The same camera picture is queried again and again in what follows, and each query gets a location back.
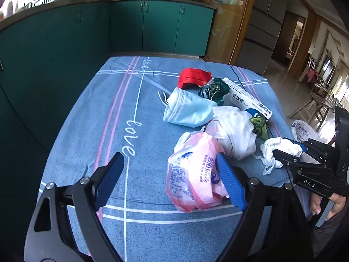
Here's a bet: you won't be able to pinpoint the white tissue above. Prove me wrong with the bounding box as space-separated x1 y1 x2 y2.
253 136 304 176

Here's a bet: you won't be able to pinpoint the green leafy vegetable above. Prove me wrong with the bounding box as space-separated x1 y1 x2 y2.
250 112 269 141

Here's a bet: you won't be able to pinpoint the small pink plastic bag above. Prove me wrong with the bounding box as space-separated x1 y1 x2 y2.
166 131 228 213

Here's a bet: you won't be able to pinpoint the white plastic bag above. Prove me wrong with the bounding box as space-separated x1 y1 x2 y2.
202 106 257 160

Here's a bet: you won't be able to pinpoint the white medicine box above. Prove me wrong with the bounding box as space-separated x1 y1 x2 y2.
222 78 273 121

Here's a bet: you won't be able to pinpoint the light blue face mask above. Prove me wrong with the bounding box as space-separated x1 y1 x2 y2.
158 88 218 128

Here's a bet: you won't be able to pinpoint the clear bag with green wrapper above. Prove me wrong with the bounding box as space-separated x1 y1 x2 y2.
198 78 229 107

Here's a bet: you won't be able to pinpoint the white lined trash bin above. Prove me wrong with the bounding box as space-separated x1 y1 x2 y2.
291 119 335 147

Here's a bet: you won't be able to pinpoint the teal kitchen cabinets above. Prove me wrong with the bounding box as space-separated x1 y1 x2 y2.
0 0 216 252

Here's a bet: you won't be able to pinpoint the person's right hand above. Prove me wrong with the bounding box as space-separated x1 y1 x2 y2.
309 191 347 220

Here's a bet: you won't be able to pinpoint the wooden stool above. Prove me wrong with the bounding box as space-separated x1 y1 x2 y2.
287 92 335 132

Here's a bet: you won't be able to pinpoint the blue plaid tablecloth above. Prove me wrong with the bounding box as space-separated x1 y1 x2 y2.
41 56 292 261

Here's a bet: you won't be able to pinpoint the red paper package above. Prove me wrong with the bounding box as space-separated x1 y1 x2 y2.
178 67 212 89

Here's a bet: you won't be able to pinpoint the grey refrigerator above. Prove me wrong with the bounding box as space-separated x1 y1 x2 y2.
236 0 286 75

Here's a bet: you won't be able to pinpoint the wooden framed glass door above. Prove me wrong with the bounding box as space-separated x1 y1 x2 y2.
204 0 254 65

